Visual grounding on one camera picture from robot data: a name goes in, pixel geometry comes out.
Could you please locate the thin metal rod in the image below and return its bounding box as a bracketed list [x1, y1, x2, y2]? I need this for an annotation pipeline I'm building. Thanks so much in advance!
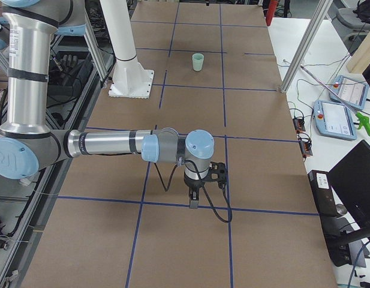
[299, 65, 360, 114]

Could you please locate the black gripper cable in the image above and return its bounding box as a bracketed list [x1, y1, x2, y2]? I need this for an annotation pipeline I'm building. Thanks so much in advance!
[154, 160, 233, 223]

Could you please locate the far teach pendant tablet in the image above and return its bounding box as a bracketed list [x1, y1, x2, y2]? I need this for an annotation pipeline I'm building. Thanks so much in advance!
[329, 75, 369, 110]

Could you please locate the near teach pendant tablet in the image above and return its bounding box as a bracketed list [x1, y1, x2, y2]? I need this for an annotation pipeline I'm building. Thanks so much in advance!
[313, 100, 357, 140]

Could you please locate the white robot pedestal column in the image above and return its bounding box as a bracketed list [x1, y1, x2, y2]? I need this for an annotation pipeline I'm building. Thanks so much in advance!
[100, 0, 154, 98]

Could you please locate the teach pendant tablet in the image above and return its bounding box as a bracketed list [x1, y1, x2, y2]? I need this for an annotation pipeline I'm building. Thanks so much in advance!
[329, 75, 369, 110]
[313, 100, 357, 140]

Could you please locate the red fire extinguisher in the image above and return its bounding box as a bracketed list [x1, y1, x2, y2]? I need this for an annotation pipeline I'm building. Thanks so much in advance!
[265, 0, 278, 26]

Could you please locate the black orange connector block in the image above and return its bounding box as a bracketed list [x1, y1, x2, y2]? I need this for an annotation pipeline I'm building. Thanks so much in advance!
[290, 108, 305, 133]
[297, 132, 313, 159]

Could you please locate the grey office chair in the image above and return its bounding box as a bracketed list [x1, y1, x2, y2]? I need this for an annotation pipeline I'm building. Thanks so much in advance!
[336, 1, 370, 41]

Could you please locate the far black orange connector block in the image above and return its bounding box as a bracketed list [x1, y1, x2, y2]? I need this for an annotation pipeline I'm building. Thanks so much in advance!
[290, 108, 305, 133]

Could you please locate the black monitor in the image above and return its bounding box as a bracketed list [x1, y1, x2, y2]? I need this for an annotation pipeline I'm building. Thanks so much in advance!
[328, 140, 370, 227]

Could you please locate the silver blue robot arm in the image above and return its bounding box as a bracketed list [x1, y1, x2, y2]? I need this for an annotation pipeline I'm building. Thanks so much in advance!
[0, 1, 214, 209]

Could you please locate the green plastic spray gun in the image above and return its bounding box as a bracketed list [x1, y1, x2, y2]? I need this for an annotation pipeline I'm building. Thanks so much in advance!
[355, 112, 370, 137]

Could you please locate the wooden board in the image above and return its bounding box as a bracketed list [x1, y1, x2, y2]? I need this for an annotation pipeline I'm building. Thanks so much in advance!
[346, 32, 370, 74]

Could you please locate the mint green cup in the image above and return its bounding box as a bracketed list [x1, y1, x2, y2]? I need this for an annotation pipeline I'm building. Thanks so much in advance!
[192, 58, 203, 71]
[192, 53, 204, 61]

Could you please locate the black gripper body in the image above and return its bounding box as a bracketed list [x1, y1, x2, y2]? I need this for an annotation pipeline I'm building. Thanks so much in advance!
[184, 175, 205, 196]

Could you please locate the aluminium frame post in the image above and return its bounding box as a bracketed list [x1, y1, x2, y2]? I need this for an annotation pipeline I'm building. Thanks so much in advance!
[280, 0, 333, 93]

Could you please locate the brown paper table cover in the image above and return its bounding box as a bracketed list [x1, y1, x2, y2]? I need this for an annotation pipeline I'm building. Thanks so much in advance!
[22, 1, 336, 287]

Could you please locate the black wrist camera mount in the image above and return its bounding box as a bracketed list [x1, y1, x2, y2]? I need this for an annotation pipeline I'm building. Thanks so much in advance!
[204, 162, 228, 190]

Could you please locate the black box with label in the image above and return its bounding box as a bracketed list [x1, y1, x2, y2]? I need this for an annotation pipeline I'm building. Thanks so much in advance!
[308, 170, 339, 218]

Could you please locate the near black orange connector block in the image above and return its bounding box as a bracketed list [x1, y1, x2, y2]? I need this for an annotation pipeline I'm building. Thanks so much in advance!
[297, 132, 313, 159]

